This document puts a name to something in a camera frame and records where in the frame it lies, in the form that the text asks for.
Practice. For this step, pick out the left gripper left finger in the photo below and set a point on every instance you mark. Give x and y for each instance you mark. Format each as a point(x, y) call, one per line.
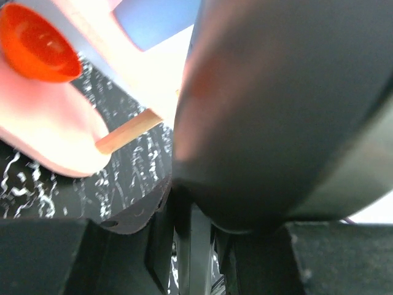
point(129, 253)

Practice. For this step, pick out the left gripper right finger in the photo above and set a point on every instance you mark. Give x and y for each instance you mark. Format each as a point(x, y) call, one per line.
point(309, 258)

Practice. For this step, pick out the grey shower head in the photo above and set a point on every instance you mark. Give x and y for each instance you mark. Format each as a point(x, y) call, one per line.
point(284, 116)

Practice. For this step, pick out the pink three-tier shelf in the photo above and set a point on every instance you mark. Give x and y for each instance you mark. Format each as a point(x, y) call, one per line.
point(54, 124)

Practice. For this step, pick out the orange cup on shelf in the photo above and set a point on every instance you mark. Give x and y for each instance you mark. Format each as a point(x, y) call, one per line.
point(34, 48)

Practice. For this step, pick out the blue cup on shelf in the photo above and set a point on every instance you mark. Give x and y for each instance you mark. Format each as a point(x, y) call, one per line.
point(150, 22)

